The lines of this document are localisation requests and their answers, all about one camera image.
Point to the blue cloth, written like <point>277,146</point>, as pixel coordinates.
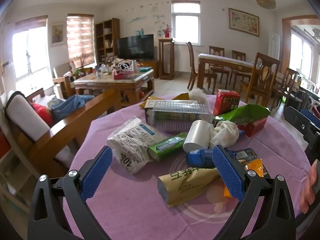
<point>71,106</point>

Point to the white framed window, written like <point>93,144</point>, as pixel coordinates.
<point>186,27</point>

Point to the purple tablecloth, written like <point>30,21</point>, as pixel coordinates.
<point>130,205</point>

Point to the wooden dining table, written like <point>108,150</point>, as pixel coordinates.
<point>225,61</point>

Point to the tall wooden stand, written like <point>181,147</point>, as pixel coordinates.
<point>166,60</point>

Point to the large framed picture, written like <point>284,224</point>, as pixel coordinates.
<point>243,22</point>

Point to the large bright window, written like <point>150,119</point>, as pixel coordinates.
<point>30,55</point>

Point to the wooden sofa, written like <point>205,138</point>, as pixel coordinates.
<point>65,132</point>

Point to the red drink carton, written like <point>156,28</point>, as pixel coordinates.
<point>225,102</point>

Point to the crumpled white tissue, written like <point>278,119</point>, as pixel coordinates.
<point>226,132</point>

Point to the red box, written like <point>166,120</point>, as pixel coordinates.
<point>257,126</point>

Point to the white radiator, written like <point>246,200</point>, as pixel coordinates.
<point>185,58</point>

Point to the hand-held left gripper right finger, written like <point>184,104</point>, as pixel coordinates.
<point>227,172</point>

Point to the wooden bookshelf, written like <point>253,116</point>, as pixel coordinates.
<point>107,40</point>

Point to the red flower bouquet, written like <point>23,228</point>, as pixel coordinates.
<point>167,30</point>

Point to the clear plastic box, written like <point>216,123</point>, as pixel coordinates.
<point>180,112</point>

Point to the red cushion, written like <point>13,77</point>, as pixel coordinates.
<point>42,113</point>

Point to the white fluffy duster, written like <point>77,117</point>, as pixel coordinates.
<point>197,94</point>

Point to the flat screen television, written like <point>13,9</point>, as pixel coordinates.
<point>136,47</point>

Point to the person's right hand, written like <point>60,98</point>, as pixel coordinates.
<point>306,197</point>

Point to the wooden dining chair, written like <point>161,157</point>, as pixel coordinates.
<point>217,51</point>
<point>287,85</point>
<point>191,62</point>
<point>265,77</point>
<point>238,55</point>

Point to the white printed plastic bag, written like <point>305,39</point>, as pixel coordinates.
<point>130,145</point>

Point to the orange packet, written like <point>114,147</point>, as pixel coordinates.
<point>255,170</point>

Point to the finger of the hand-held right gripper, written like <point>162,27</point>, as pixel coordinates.
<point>296,120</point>
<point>312,118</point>

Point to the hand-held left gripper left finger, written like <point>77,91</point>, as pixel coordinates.
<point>97,172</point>

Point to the balcony window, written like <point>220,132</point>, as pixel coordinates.
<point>305,55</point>

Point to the wooden armchair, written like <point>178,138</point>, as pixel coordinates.
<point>60,80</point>

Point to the window with striped blinds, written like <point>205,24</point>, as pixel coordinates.
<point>80,40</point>

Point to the blue packet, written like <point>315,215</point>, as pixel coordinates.
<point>200,158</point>

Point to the beige wrapper with green print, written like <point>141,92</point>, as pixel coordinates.
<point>187,185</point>

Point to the white lace basket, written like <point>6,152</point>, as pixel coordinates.
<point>123,65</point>

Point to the white paper cup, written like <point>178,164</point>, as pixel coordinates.
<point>197,135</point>

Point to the green snack bag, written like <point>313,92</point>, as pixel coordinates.
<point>242,115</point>

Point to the small framed picture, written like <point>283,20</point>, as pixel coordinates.
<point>58,34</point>

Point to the green gum wrapper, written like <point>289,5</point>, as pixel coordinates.
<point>165,148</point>

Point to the wooden coffee table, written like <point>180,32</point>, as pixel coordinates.
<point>112,85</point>

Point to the white standing air conditioner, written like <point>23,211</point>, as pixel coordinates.
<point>274,47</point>

